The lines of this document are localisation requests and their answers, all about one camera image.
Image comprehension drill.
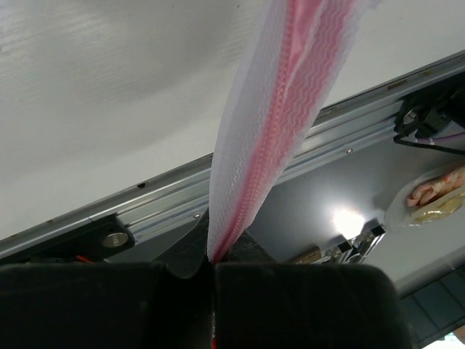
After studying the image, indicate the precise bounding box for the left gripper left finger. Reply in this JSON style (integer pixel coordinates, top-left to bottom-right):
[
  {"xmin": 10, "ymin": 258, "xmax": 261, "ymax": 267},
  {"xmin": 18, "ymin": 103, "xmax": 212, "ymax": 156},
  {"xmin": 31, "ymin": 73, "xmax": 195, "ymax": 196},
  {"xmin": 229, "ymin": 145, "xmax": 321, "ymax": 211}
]
[{"xmin": 1, "ymin": 214, "xmax": 212, "ymax": 348}]

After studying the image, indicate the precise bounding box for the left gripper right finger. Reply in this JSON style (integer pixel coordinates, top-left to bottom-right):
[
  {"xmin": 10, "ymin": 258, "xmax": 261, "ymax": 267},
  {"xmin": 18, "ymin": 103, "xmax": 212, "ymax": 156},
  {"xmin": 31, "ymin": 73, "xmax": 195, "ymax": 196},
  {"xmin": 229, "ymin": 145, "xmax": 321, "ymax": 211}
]
[{"xmin": 214, "ymin": 228, "xmax": 405, "ymax": 349}]

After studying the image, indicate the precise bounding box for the white mesh laundry bag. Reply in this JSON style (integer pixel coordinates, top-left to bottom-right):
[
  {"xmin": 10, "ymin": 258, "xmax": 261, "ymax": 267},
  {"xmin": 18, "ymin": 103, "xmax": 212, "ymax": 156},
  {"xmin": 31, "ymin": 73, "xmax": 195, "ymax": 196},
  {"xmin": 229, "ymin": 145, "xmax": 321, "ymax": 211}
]
[{"xmin": 206, "ymin": 1, "xmax": 377, "ymax": 263}]

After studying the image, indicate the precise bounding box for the clear plastic bag with items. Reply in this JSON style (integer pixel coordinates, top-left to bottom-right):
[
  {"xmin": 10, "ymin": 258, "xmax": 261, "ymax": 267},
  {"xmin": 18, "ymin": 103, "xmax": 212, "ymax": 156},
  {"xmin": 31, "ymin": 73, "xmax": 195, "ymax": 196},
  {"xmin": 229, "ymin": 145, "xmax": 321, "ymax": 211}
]
[{"xmin": 384, "ymin": 164, "xmax": 464, "ymax": 232}]

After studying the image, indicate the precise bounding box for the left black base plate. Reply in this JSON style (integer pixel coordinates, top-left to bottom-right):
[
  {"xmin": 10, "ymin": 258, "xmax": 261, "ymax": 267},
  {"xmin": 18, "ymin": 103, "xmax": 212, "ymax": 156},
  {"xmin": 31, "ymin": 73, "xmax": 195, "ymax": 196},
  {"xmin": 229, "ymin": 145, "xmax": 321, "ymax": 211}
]
[{"xmin": 20, "ymin": 215, "xmax": 135, "ymax": 264}]

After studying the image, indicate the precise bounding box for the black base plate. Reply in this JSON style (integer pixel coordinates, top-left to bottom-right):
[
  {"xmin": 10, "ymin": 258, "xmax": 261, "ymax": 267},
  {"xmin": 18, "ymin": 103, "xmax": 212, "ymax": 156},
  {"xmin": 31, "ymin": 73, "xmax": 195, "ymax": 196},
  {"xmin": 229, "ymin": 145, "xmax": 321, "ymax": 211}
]
[
  {"xmin": 393, "ymin": 73, "xmax": 464, "ymax": 155},
  {"xmin": 20, "ymin": 215, "xmax": 135, "ymax": 264}
]

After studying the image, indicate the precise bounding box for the aluminium frame rail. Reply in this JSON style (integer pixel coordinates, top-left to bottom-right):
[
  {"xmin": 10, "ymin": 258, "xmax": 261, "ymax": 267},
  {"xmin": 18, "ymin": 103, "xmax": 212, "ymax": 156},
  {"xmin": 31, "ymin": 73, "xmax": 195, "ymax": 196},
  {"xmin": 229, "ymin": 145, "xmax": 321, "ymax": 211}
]
[{"xmin": 1, "ymin": 53, "xmax": 464, "ymax": 264}]

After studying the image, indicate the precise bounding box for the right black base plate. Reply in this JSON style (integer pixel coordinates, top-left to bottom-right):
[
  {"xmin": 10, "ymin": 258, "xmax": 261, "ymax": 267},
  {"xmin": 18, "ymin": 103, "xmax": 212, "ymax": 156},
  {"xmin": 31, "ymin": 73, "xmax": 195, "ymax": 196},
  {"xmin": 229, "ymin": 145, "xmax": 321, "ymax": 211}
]
[{"xmin": 393, "ymin": 73, "xmax": 464, "ymax": 155}]

